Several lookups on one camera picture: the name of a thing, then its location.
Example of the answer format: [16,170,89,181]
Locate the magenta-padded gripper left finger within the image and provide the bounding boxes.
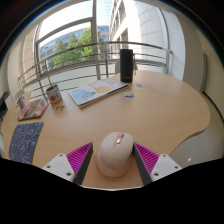
[42,142,94,186]

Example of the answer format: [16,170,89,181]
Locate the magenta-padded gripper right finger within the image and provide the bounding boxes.
[132,142,183,186]

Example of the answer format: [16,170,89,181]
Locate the white computer mouse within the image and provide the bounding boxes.
[96,131,135,178]

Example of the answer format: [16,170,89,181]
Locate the blue patterned mouse pad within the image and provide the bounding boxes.
[8,121,45,165]

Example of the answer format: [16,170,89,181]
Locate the clear round sticker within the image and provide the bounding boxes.
[54,104,67,113]

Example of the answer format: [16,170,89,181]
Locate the red and blue magazine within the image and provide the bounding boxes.
[17,97,50,122]

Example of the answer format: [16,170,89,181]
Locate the printed tin with plant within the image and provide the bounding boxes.
[46,83,63,105]

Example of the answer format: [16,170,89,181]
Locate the illustrated picture book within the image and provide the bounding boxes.
[67,77,130,110]

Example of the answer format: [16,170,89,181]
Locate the metal window railing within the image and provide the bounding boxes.
[17,41,174,92]

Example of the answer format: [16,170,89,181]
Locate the black cylindrical speaker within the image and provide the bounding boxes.
[119,48,135,84]

